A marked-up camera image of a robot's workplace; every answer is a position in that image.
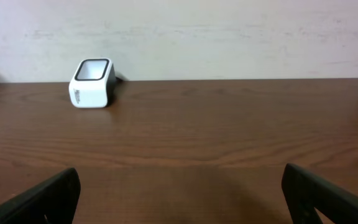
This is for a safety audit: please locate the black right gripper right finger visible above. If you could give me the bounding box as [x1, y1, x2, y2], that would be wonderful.
[282, 164, 358, 224]

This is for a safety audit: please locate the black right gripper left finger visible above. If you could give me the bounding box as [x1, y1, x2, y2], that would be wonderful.
[0, 168, 81, 224]

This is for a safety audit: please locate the white barcode scanner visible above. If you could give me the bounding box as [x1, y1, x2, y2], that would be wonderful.
[68, 58, 116, 108]

